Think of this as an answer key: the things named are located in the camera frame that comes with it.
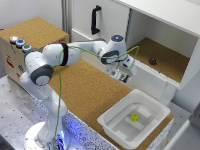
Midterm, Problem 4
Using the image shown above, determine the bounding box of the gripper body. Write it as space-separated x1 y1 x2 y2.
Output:
105 56 138 84

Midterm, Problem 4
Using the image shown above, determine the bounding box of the purple block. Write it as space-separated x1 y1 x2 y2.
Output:
148 57 158 66

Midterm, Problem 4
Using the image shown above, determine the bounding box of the yellow block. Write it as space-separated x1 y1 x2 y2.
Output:
130 113 140 122

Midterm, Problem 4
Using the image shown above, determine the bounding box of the white sliding door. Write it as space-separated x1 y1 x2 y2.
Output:
70 0 131 44

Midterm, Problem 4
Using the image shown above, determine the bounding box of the white plastic box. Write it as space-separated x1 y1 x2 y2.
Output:
96 88 172 150

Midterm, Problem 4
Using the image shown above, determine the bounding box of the white cabinet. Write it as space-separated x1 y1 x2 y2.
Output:
69 0 200 107

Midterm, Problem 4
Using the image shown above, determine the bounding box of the wooden drawer box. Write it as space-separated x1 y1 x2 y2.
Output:
0 16 71 88

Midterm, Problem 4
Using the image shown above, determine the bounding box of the green button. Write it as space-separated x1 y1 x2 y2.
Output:
21 43 33 53

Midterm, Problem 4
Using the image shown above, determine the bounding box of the blue button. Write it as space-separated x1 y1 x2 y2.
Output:
15 38 26 48

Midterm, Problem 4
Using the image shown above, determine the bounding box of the red button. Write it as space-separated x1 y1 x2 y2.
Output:
9 35 19 45

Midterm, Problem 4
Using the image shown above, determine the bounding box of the black door handle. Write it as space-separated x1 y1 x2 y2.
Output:
90 4 102 36

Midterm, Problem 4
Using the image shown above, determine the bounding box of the green cable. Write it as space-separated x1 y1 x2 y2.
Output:
52 45 141 150

